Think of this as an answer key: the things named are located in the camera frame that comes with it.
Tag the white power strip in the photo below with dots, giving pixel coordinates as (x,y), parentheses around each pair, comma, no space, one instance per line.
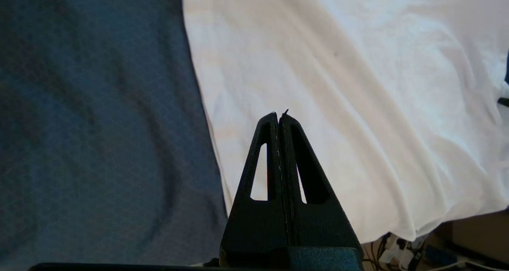
(397,255)

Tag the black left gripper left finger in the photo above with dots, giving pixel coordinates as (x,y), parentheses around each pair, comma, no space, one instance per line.
(254,223)

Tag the white t-shirt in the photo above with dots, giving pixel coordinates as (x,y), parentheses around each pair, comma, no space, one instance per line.
(358,84)

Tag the blue patterned bed sheet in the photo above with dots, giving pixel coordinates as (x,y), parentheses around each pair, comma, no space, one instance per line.
(99,124)

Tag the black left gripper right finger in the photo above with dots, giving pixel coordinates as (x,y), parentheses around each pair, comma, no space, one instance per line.
(314,223)

